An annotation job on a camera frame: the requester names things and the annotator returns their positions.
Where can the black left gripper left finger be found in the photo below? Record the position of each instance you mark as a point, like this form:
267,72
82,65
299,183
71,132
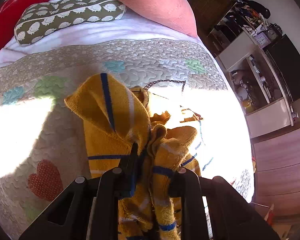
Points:
88,208

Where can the white shelf cabinet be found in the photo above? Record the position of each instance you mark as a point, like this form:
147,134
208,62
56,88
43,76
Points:
265,80

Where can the green hedgehog pattern pillow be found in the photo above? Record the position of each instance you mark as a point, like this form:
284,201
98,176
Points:
42,19

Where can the yellow striped knit sweater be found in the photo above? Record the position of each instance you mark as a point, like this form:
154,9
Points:
115,118

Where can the small round alarm clock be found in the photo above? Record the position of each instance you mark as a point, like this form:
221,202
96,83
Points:
274,32

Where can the pink corduroy pillow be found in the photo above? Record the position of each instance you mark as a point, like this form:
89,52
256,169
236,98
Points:
175,14

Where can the quilted heart pattern bedspread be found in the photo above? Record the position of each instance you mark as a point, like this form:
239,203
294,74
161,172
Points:
42,142

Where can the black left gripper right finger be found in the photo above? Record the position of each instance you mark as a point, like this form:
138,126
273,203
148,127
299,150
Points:
214,203

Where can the white square clock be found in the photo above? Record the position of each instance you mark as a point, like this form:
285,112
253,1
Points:
262,39

